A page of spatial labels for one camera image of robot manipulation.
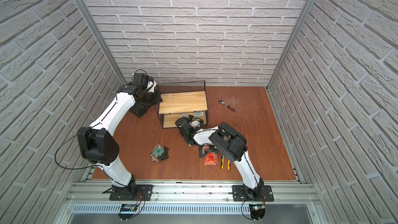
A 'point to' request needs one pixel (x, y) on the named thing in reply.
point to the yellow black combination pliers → (222, 163)
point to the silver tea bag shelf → (198, 114)
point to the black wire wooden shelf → (180, 99)
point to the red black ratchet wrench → (219, 100)
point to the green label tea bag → (157, 151)
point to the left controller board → (127, 207)
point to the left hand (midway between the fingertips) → (164, 96)
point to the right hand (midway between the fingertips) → (180, 118)
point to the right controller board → (257, 211)
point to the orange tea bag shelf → (165, 156)
